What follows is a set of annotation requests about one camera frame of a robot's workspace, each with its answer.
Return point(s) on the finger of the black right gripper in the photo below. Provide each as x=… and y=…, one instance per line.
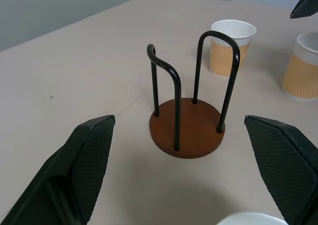
x=306, y=5

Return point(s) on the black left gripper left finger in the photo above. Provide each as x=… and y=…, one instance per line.
x=82, y=165

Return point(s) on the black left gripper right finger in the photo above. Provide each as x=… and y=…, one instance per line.
x=280, y=165

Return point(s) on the wooden base wire cup holder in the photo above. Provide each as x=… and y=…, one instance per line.
x=188, y=133

